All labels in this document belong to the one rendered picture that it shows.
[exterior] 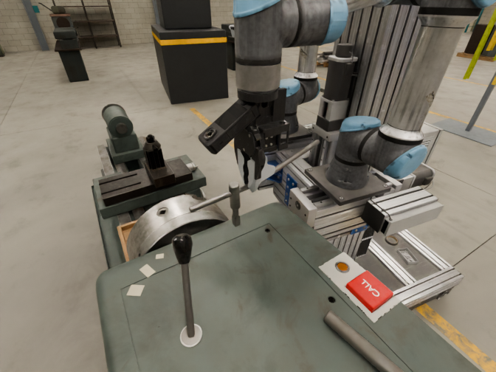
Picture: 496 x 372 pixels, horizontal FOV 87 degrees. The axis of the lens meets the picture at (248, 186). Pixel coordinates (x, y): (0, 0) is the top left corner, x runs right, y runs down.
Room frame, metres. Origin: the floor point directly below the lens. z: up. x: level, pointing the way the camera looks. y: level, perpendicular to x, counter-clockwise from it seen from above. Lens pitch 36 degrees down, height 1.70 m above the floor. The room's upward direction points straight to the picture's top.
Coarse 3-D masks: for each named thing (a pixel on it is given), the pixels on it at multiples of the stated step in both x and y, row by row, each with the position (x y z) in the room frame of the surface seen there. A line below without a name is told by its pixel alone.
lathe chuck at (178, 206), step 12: (156, 204) 0.56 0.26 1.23; (168, 204) 0.56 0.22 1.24; (180, 204) 0.56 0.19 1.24; (192, 204) 0.57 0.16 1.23; (216, 204) 0.65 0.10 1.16; (144, 216) 0.54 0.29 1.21; (156, 216) 0.52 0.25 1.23; (168, 216) 0.51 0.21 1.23; (132, 228) 0.52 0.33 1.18; (144, 228) 0.50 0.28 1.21; (156, 228) 0.48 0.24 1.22; (132, 240) 0.49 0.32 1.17; (144, 240) 0.46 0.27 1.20; (132, 252) 0.46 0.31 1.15
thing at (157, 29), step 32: (160, 0) 5.58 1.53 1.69; (192, 0) 5.76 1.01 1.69; (160, 32) 5.15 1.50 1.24; (192, 32) 5.34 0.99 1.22; (224, 32) 5.56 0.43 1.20; (160, 64) 6.06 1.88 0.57; (192, 64) 5.32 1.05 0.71; (224, 64) 5.55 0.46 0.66; (192, 96) 5.29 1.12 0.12; (224, 96) 5.54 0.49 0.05
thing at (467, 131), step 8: (488, 88) 3.86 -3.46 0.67; (488, 96) 3.82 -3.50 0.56; (480, 104) 3.85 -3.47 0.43; (448, 120) 4.28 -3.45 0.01; (456, 120) 4.28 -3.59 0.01; (472, 120) 3.84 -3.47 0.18; (448, 128) 3.93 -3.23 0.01; (456, 128) 3.93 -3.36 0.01; (464, 128) 3.93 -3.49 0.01; (472, 128) 3.93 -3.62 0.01; (480, 128) 3.93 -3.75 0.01; (464, 136) 3.65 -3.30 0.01; (472, 136) 3.65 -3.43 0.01; (480, 136) 3.65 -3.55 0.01; (488, 136) 3.65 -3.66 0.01; (488, 144) 3.38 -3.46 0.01
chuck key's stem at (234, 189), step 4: (232, 184) 0.43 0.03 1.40; (236, 184) 0.43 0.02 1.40; (232, 188) 0.42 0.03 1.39; (236, 188) 0.42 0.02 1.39; (232, 192) 0.42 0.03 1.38; (236, 192) 0.42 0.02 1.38; (232, 196) 0.42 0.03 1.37; (236, 196) 0.42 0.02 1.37; (232, 200) 0.42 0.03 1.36; (236, 200) 0.42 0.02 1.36; (232, 204) 0.42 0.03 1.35; (236, 204) 0.42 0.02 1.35; (240, 204) 0.43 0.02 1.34; (232, 208) 0.42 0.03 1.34; (236, 208) 0.42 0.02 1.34; (232, 212) 0.43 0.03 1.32; (236, 212) 0.43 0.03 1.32; (232, 216) 0.43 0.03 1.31; (236, 216) 0.43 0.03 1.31; (232, 220) 0.43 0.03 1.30; (236, 220) 0.43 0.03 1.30; (236, 224) 0.43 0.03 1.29
